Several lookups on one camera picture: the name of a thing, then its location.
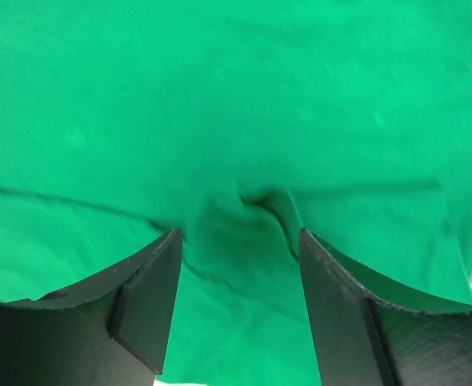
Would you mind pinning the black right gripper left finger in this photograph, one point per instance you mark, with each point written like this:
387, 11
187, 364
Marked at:
111, 328

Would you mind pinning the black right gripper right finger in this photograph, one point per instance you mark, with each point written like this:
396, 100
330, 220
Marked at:
369, 329

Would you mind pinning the green t-shirt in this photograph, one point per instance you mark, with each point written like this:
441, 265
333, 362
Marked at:
239, 123

